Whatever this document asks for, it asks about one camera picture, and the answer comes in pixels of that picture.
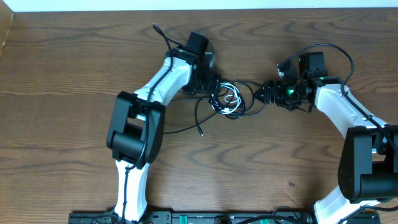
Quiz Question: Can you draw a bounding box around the white USB cable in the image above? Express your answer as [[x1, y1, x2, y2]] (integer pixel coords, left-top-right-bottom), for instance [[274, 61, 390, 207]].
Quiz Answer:
[[211, 82, 243, 114]]

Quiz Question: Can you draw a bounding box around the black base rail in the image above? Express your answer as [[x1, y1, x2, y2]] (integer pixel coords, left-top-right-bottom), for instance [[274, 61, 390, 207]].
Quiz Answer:
[[68, 210, 382, 224]]

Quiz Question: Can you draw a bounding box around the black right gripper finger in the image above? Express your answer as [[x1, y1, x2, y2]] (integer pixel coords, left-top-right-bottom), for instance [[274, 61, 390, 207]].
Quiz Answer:
[[256, 80, 271, 93], [254, 92, 271, 105]]

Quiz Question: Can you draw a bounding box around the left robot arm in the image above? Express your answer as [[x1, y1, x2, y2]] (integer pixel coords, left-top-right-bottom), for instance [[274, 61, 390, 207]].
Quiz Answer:
[[106, 32, 220, 223]]

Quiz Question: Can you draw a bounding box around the black USB cable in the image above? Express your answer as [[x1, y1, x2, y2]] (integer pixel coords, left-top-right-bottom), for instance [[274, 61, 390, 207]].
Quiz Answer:
[[163, 80, 268, 137]]

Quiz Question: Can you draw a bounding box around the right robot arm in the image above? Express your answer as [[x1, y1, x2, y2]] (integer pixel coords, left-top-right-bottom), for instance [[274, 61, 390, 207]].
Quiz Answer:
[[254, 52, 397, 223]]

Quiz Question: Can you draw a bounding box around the cardboard box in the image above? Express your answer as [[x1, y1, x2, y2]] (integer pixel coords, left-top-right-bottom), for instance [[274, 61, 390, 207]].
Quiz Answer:
[[0, 0, 14, 54]]

